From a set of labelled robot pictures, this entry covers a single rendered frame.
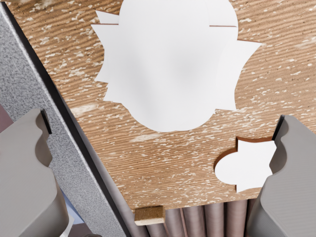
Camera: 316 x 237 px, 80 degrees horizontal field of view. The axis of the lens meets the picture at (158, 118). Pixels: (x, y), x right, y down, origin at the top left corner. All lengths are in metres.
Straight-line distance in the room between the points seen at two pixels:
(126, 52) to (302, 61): 0.20
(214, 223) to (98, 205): 0.27
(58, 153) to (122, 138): 0.14
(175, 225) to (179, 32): 0.43
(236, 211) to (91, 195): 0.31
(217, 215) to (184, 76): 0.36
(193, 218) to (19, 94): 0.41
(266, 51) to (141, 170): 0.25
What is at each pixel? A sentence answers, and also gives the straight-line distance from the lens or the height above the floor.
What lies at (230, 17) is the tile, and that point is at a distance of 0.19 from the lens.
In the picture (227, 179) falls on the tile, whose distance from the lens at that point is 0.35.
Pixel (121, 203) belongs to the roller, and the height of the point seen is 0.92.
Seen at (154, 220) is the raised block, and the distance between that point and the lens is 0.41.
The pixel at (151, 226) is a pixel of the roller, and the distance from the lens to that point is 0.52.
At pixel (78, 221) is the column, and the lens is 0.66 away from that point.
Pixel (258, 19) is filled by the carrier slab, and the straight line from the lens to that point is 0.24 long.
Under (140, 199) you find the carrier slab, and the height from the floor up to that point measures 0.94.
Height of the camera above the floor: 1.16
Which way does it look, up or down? 57 degrees down
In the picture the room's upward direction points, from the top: 176 degrees counter-clockwise
